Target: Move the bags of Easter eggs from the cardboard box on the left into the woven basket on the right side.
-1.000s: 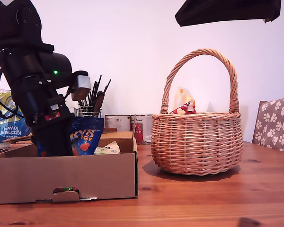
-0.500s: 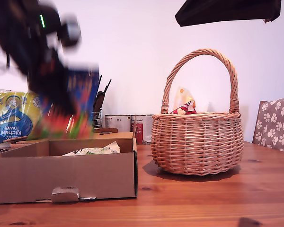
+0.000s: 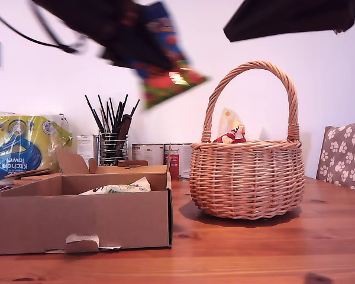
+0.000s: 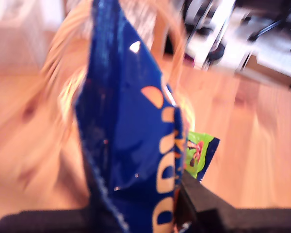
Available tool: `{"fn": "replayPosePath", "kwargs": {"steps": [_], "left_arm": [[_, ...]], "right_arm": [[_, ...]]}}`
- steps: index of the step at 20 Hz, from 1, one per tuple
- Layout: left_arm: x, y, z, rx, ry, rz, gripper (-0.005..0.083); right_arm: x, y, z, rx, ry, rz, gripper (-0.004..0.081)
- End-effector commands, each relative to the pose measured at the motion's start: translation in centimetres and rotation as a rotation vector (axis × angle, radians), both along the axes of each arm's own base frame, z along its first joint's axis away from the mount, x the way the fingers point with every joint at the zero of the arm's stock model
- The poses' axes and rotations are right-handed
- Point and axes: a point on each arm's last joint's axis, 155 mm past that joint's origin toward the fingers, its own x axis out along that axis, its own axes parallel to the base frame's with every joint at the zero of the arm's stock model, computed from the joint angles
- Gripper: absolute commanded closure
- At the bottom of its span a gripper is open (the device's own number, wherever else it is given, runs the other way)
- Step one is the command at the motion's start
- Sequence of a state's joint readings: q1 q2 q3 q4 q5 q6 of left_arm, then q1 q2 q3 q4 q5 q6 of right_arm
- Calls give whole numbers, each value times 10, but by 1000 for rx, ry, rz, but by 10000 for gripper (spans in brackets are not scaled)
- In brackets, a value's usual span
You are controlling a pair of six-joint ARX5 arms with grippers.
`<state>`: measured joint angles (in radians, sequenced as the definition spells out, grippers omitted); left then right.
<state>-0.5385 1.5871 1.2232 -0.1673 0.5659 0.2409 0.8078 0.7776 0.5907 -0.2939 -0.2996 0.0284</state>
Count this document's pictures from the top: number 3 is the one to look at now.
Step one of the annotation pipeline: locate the white label food can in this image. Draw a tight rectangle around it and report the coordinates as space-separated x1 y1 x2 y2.
131 144 166 166

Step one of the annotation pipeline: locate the brown cork coaster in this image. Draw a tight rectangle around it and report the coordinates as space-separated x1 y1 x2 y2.
4 167 53 179
13 176 47 186

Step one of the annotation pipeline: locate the red cookie print egg bag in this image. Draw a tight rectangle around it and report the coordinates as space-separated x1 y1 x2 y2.
212 125 247 144

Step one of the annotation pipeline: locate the paw print covered chair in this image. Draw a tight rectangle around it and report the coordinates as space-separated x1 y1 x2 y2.
315 121 355 193

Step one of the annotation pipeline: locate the kitchen towel roll pack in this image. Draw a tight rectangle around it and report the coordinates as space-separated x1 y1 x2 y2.
0 111 73 188

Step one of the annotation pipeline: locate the white printed carton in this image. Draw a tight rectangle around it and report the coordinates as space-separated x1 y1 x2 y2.
76 134 101 166

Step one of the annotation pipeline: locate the brown wooden utensil handle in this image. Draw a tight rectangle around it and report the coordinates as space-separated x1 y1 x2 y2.
118 114 133 150

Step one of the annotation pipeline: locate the woven wicker basket with handle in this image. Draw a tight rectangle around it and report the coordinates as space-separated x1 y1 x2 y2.
189 61 306 220

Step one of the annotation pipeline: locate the white green Galaxy egg bag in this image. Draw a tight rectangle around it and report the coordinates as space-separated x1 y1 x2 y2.
78 176 152 196

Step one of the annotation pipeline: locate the brown cardboard box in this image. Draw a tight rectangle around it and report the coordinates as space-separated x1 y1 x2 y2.
0 147 175 256

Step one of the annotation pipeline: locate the pale yellow egg bag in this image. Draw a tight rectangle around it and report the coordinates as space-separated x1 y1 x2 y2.
217 108 245 140

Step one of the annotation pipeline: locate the blue Terry's chocolate orange bag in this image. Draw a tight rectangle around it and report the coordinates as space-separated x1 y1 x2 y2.
133 1 211 111

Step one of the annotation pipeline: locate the metal wire utensil holder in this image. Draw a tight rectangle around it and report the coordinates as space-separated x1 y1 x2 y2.
98 132 128 167

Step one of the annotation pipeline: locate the red label food can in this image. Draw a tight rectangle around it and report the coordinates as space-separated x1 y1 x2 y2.
163 143 193 182

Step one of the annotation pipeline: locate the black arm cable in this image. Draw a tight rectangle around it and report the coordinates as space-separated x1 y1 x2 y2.
31 0 63 48
0 5 79 54

